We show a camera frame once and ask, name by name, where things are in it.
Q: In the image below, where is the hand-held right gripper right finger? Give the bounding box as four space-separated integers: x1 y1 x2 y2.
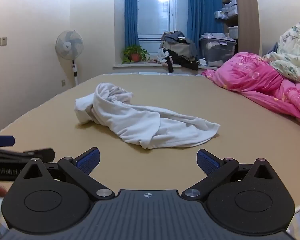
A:
181 149 288 202

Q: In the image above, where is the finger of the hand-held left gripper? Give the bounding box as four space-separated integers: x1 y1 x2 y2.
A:
0 135 16 147
0 148 56 163

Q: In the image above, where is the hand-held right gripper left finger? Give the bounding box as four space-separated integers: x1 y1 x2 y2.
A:
12 147 116 201

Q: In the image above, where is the white t-shirt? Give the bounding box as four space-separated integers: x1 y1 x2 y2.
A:
74 83 221 150

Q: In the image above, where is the pile of dark clothes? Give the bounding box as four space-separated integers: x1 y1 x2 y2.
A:
157 31 200 73

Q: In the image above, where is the pink quilt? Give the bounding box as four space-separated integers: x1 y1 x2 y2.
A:
201 52 300 123

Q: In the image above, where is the clear storage bin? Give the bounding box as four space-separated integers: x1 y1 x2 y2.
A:
199 32 237 67

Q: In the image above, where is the white standing fan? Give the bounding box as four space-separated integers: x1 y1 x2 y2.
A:
55 30 84 87

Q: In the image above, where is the potted green plant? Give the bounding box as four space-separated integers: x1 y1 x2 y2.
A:
121 45 150 64

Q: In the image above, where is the white storage box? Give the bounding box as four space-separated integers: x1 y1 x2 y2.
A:
227 26 239 39

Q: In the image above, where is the white floral quilt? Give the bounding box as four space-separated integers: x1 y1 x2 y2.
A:
262 20 300 84

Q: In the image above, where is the blue curtain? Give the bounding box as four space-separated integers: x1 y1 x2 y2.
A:
124 0 140 48
187 0 227 58

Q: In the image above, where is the wooden shelf unit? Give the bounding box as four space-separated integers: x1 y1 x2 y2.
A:
214 0 263 55

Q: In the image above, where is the window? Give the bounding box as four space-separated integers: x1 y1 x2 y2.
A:
136 0 189 40

